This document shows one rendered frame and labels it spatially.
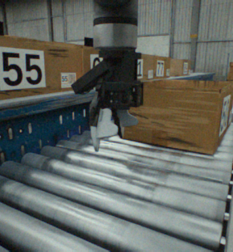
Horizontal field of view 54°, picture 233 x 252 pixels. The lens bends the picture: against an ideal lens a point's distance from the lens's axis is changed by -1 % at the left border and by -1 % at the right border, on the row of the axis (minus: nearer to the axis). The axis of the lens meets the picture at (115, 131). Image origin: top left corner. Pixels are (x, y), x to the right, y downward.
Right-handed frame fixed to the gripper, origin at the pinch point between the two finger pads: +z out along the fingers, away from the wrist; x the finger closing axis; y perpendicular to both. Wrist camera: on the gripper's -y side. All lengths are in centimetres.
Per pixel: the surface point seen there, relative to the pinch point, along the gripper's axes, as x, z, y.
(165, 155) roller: 12.7, 5.9, 10.1
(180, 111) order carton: 18.0, -5.4, 12.0
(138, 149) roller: 12.9, 5.7, 2.2
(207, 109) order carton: 17.8, -6.4, 18.8
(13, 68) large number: -1.7, -16.6, -28.6
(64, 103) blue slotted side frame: 11.4, -5.8, -22.8
